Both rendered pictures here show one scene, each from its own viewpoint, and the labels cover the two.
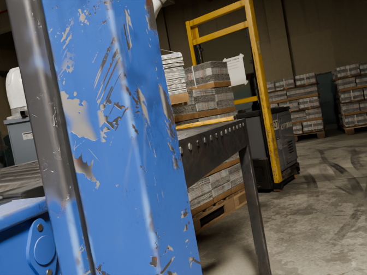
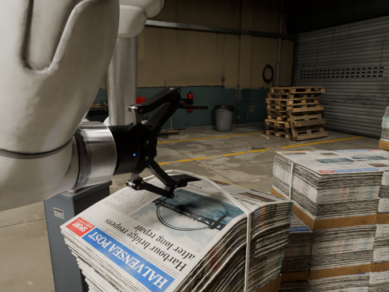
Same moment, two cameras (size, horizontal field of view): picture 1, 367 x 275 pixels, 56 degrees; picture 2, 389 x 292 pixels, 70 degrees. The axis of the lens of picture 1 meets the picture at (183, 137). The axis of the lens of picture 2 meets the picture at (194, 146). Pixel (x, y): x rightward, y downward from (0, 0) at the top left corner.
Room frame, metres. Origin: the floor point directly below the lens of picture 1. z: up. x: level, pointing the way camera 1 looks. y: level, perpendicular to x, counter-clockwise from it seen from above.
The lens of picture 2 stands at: (1.40, -0.28, 1.40)
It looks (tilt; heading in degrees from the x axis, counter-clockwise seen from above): 13 degrees down; 42
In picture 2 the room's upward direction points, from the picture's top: straight up
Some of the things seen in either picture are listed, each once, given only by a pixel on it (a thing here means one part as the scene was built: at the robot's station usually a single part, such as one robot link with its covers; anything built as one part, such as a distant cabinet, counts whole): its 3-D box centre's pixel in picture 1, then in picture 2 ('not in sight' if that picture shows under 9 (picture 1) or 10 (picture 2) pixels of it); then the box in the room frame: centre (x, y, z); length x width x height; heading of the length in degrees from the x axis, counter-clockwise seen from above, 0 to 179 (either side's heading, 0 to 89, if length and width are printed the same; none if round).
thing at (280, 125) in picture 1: (257, 147); not in sight; (3.77, -0.78, 0.40); 0.69 x 0.55 x 0.80; 51
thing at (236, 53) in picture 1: (227, 67); not in sight; (3.49, -0.56, 1.28); 0.57 x 0.01 x 0.65; 51
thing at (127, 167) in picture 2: not in sight; (130, 148); (1.65, 0.08, 1.30); 0.09 x 0.07 x 0.08; 0
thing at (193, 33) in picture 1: (205, 103); not in sight; (3.68, -0.29, 0.97); 0.09 x 0.09 x 1.75; 51
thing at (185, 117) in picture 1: (167, 120); (317, 202); (2.67, 0.10, 0.86); 0.38 x 0.29 x 0.04; 53
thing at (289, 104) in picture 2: not in sight; (293, 111); (8.86, 2.81, 0.65); 1.33 x 0.94 x 1.30; 163
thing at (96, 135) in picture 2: not in sight; (85, 153); (1.57, 0.08, 1.31); 0.09 x 0.06 x 0.09; 90
